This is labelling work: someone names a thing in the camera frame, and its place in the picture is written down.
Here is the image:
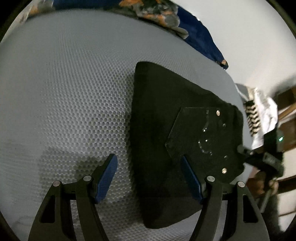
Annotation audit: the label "grey mesh mattress pad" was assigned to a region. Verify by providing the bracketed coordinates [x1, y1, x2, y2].
[1, 9, 242, 240]

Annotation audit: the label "white crumpled cloth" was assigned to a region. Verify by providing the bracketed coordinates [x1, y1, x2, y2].
[236, 84, 278, 149]

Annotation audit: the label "black white striped cloth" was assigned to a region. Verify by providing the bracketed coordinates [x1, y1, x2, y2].
[244, 87, 261, 137]

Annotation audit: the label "black pants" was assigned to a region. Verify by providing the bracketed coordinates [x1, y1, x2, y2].
[129, 62, 244, 229]

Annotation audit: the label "navy floral blanket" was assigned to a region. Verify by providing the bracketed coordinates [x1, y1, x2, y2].
[22, 0, 229, 70]

